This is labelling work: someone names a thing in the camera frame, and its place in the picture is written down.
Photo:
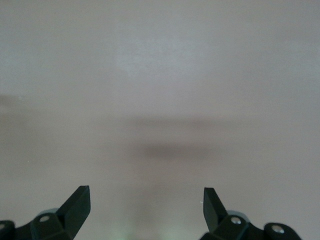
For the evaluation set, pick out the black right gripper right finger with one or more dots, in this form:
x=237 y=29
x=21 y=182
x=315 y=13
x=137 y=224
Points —
x=215 y=212

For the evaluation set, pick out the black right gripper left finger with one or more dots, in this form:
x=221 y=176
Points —
x=72 y=215

